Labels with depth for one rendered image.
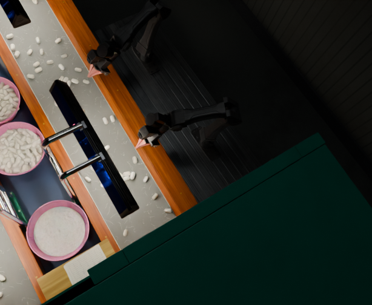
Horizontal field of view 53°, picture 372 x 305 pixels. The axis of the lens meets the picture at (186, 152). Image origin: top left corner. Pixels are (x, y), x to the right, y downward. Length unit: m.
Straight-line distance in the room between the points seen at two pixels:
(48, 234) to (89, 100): 0.69
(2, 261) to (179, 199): 0.81
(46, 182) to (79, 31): 0.83
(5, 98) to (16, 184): 0.43
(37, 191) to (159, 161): 0.59
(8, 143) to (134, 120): 0.60
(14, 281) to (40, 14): 1.38
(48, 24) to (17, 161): 0.79
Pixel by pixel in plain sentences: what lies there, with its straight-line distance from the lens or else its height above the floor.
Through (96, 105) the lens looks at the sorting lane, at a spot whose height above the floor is 0.74.
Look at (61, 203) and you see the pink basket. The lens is 1.81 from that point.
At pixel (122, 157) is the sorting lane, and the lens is 1.86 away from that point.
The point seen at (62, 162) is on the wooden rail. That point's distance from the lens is 1.84.
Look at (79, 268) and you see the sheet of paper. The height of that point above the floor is 0.78.
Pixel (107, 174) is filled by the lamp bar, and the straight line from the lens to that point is 1.45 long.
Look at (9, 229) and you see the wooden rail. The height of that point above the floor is 0.76.
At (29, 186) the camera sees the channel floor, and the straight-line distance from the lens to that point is 1.93.
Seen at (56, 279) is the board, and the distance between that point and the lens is 1.74.
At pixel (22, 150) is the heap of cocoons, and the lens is 1.94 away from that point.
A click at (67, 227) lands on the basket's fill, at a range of 1.81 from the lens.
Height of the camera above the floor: 2.50
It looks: 69 degrees down
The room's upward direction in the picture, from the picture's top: 25 degrees clockwise
